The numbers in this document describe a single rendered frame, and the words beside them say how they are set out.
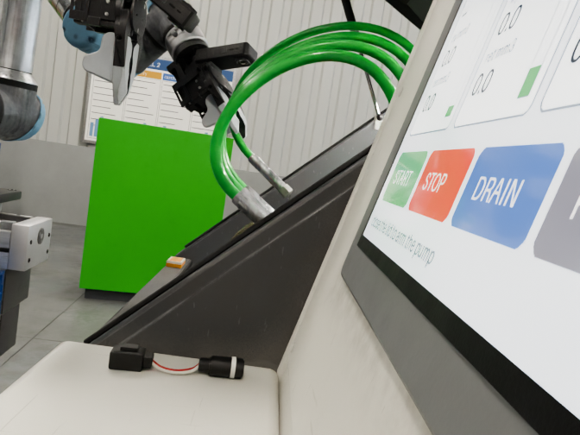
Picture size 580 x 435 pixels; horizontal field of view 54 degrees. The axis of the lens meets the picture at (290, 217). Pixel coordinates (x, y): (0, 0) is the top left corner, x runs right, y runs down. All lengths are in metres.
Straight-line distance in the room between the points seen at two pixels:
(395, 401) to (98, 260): 4.08
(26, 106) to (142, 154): 2.85
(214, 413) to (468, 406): 0.33
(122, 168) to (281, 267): 3.65
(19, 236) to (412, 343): 1.03
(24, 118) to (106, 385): 0.93
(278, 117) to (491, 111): 7.18
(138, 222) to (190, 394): 3.73
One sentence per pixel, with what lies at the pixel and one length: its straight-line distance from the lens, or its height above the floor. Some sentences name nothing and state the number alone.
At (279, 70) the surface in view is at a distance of 0.67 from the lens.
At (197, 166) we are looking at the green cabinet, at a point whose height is 1.06.
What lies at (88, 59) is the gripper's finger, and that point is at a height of 1.28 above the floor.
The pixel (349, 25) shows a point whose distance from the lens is 0.99.
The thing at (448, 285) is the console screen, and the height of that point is 1.15.
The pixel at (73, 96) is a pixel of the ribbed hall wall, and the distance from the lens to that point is 7.71.
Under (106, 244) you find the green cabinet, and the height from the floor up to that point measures 0.42.
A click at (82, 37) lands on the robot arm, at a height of 1.34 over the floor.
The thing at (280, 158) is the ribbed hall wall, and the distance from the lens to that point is 7.42.
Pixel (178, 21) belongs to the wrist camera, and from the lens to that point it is 0.80.
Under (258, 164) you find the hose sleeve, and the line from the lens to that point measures 0.99.
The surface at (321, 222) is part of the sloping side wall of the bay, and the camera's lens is 0.57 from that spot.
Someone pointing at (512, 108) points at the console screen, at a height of 1.22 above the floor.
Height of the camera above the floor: 1.19
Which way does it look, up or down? 5 degrees down
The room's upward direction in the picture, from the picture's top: 9 degrees clockwise
